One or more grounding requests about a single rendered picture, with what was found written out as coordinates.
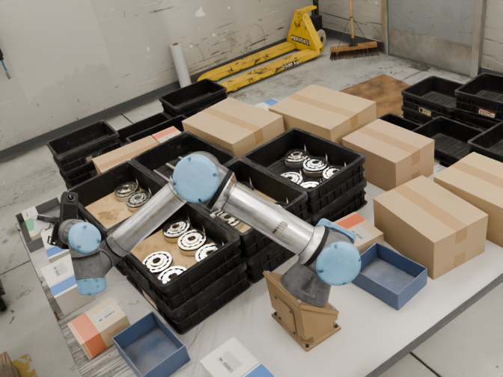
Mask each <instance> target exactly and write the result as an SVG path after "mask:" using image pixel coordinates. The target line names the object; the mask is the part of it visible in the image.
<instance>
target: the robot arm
mask: <svg viewBox="0 0 503 377"><path fill-rule="evenodd" d="M78 200H79V195H78V194H77V193H74V192H68V191H64V192H63V194H62V195H61V205H60V217H56V216H53V217H50V216H45V215H39V214H34V215H31V218H33V219H34V233H35V234H37V235H39V234H40V232H41V231H42V229H49V228H50V227H51V223H52V224H53V228H52V235H51V236H48V239H47V243H48V244H49V245H54V246H58V247H59V248H61V249H67V250H69V251H70V256H71V260H72V264H73V271H74V275H75V279H76V285H77V287H78V291H79V293H80V294H81V295H94V294H97V293H99V292H102V291H103V290H104V289H105V288H106V277H105V275H106V274H107V273H108V272H109V270H110V269H111V268H112V267H113V266H115V265H116V264H117V263H118V262H119V261H120V260H121V259H123V258H124V257H125V256H126V255H127V254H128V253H129V252H130V251H131V250H132V249H133V248H134V247H135V246H136V245H138V244H139V243H140V242H141V241H142V240H144V239H145V238H146V237H147V236H148V235H150V234H151V233H152V232H153V231H154V230H155V229H156V228H157V227H158V226H159V225H161V224H162V223H163V222H164V221H165V220H166V219H168V218H169V217H170V216H171V215H172V214H174V213H175V212H176V211H177V210H178V209H179V208H180V207H181V206H182V205H183V204H185V203H186V202H187V201H189V202H192V203H199V204H200V205H202V206H204V207H206V208H208V209H209V210H211V211H213V210H216V209H220V210H222V211H224V212H226V213H227V214H229V215H231V216H233V217H234V218H236V219H237V220H239V221H241V222H242V223H244V224H246V225H248V226H250V227H251V228H253V229H254V230H256V231H258V232H259V233H262V234H263V235H265V236H266V237H268V238H270V239H271V240H273V241H275V242H277V243H278V244H280V245H282V246H283V247H285V248H286V249H288V250H290V251H292V252H293V253H295V254H297V255H298V256H299V259H298V260H297V261H296V262H295V263H294V264H293V265H292V266H291V267H290V268H289V269H288V270H287V271H286V272H285V273H284V274H283V275H282V277H281V280H280V283H281V285H282V286H283V287H284V288H285V289H286V290H287V291H288V292H289V293H291V294H292V295H294V296H295V297H297V298H298V299H300V300H302V301H304V302H306V303H308V304H311V305H313V306H315V307H325V306H326V304H327V302H328V300H329V293H330V290H331V286H332V285H333V286H342V285H345V284H348V283H349V282H351V281H352V280H354V279H355V278H356V276H357V275H358V273H359V271H360V268H361V258H360V254H359V251H358V249H357V248H356V247H355V246H354V245H353V244H354V242H355V240H356V234H355V233H353V232H351V231H349V230H347V229H345V228H343V227H341V226H339V225H337V224H335V223H333V222H331V221H329V220H327V219H325V218H322V219H320V221H319V222H318V224H317V225H316V226H315V227H313V226H311V225H310V224H308V223H307V222H305V221H303V220H302V219H300V218H298V217H296V216H295V215H293V214H292V213H290V212H288V211H287V210H285V209H283V208H281V207H280V206H278V205H277V204H275V203H273V202H272V201H270V200H268V199H266V198H265V197H263V196H261V195H260V194H258V193H257V192H255V191H253V190H251V189H250V188H248V187H246V186H244V185H243V184H242V183H239V182H238V181H237V180H236V177H235V174H234V172H233V171H231V170H229V169H227V168H226V167H224V166H223V165H220V163H219V160H218V159H217V158H216V157H215V156H214V155H212V154H211V153H208V152H205V151H197V152H194V153H190V154H189V155H188V156H185V157H183V158H182V159H181V160H180V161H179V162H178V163H177V165H176V167H175V169H174V173H173V174H172V175H171V176H170V182H169V183H167V184H166V185H165V186H164V187H163V188H162V189H161V190H159V191H158V192H157V193H156V194H155V195H154V196H153V197H152V198H151V199H150V200H149V201H148V202H147V203H145V204H144V205H143V206H142V207H141V208H140V209H138V210H137V211H136V212H135V213H134V214H133V215H131V216H130V217H129V218H128V219H127V220H126V221H125V222H124V223H122V225H121V226H119V228H117V229H116V230H115V231H114V232H113V233H112V234H110V235H109V236H108V237H107V238H106V239H105V240H104V241H102V242H101V243H100V241H101V235H100V232H99V230H98V229H97V228H96V227H95V226H94V225H92V224H90V223H88V222H84V221H81V220H77V216H78ZM44 221H45V222H44ZM46 222H47V223H46ZM49 238H51V240H50V243H49ZM53 242H54V243H55V244H53Z"/></svg>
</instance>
